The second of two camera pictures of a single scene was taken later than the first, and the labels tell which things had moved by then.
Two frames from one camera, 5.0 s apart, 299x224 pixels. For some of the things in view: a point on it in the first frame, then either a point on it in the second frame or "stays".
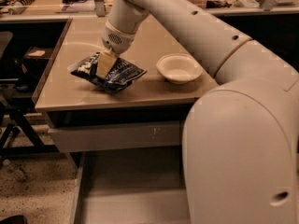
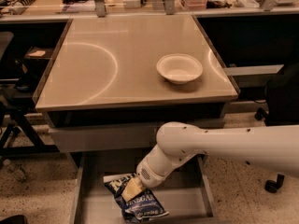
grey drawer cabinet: [129, 147] stays
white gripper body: [119, 41] → [149, 174]
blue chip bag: [116, 79] → [143, 206]
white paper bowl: [178, 68] stays
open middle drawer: [131, 188] stays
